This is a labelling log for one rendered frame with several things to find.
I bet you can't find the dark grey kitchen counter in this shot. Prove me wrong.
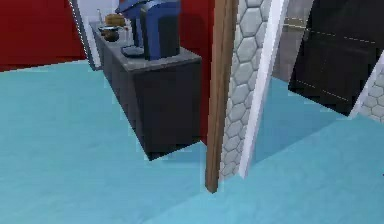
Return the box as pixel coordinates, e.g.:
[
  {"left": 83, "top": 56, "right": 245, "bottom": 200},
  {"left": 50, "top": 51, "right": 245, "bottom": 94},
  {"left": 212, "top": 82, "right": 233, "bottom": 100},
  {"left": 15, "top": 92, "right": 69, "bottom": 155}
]
[{"left": 88, "top": 21, "right": 203, "bottom": 162}]

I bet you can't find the brown wooden room door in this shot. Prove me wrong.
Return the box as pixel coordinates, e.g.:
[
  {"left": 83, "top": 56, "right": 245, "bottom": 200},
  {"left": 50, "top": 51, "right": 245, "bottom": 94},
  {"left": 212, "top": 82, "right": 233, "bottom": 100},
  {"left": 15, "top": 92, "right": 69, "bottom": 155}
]
[{"left": 204, "top": 0, "right": 240, "bottom": 194}]

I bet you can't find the blue coffee machine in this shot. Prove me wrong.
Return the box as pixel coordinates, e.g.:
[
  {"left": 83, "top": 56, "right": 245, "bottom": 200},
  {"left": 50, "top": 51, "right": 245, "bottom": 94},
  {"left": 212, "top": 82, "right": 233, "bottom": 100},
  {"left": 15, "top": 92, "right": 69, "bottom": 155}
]
[{"left": 115, "top": 0, "right": 182, "bottom": 62}]

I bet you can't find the dark pot with silver rim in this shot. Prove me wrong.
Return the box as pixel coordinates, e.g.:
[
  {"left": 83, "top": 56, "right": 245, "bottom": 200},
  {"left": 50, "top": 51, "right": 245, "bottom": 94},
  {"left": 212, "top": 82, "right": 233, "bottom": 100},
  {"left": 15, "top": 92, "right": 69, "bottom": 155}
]
[{"left": 98, "top": 25, "right": 121, "bottom": 43}]

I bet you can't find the brown bread loaf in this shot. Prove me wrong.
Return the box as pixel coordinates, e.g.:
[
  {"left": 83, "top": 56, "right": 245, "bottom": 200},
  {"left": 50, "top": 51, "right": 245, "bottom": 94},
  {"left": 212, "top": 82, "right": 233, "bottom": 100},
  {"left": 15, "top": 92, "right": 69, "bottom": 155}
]
[{"left": 105, "top": 13, "right": 126, "bottom": 28}]

